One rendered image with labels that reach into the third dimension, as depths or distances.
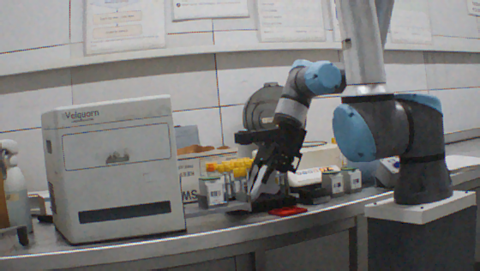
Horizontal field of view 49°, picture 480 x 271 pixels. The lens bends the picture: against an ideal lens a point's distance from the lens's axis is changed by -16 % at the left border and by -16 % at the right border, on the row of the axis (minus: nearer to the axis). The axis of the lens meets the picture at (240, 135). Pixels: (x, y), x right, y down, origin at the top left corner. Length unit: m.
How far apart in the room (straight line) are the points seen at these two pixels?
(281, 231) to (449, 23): 1.75
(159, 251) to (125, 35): 0.89
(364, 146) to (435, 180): 0.20
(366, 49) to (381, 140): 0.18
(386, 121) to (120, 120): 0.54
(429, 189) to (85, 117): 0.74
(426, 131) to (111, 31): 1.12
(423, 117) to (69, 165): 0.74
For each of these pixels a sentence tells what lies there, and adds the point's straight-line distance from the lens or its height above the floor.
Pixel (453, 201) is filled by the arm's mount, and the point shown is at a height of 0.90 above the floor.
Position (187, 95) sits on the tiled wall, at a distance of 2.01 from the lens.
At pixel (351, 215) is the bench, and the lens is 1.50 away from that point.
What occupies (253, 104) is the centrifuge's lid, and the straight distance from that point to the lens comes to 2.06.
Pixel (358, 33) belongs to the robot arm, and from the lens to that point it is 1.17.
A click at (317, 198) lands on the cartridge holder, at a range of 1.53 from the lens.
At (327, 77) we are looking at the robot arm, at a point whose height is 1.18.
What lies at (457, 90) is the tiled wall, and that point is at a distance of 2.84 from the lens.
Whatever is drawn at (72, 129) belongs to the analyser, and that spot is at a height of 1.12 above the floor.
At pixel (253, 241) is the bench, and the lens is 1.40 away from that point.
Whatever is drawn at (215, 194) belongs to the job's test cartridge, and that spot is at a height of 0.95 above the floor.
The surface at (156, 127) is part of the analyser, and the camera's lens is 1.29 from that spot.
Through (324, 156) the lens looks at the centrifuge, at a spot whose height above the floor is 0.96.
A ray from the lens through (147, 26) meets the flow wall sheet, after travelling 1.98.
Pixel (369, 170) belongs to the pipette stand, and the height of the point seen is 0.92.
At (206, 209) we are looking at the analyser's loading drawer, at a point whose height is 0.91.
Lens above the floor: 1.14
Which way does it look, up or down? 3 degrees down
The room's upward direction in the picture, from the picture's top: 5 degrees counter-clockwise
